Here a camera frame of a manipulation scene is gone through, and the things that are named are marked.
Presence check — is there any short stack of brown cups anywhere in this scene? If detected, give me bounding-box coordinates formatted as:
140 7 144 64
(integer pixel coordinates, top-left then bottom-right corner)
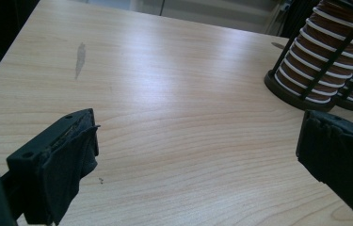
274 0 353 105

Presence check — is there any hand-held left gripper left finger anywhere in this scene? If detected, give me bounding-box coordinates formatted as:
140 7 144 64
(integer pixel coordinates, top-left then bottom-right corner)
6 107 101 226

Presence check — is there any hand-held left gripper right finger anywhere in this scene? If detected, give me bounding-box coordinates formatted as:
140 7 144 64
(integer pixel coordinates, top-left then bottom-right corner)
296 109 353 226

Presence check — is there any black wire cup holder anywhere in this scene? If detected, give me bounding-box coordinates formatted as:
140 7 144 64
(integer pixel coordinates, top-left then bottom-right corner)
264 0 353 113

